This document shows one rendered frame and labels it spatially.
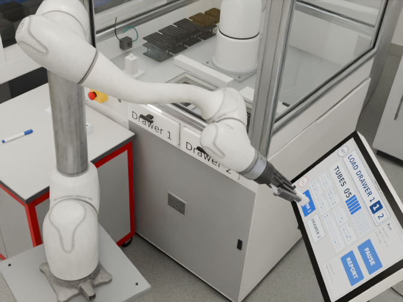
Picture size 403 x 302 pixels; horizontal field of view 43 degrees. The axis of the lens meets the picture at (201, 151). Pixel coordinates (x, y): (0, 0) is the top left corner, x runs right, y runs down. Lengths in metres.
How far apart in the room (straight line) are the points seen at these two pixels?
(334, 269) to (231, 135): 0.48
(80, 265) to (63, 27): 0.71
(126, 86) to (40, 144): 1.05
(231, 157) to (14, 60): 1.50
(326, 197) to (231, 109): 0.42
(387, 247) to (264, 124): 0.63
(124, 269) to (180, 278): 0.99
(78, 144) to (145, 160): 0.84
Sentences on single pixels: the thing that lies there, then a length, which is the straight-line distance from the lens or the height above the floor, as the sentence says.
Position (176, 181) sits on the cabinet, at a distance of 2.34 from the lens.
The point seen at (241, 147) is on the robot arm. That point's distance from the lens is 1.47.
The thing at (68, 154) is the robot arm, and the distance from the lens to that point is 1.64.
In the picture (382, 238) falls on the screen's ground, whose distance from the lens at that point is 1.50.
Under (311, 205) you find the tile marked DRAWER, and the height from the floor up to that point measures 1.01.
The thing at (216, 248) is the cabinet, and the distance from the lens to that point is 2.41.
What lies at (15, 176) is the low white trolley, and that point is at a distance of 2.19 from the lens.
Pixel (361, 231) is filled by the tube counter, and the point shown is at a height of 1.10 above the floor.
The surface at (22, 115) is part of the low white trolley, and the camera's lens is 2.53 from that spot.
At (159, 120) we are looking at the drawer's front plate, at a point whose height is 0.91.
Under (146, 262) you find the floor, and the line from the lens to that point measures 2.79.
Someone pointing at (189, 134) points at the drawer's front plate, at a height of 0.92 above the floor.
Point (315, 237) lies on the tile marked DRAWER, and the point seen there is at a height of 0.99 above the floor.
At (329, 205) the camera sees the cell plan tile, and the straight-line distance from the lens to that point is 1.66.
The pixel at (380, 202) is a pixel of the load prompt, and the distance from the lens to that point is 1.56.
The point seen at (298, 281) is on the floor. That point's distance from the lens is 2.81.
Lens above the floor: 2.17
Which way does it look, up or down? 39 degrees down
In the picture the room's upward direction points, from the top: 4 degrees clockwise
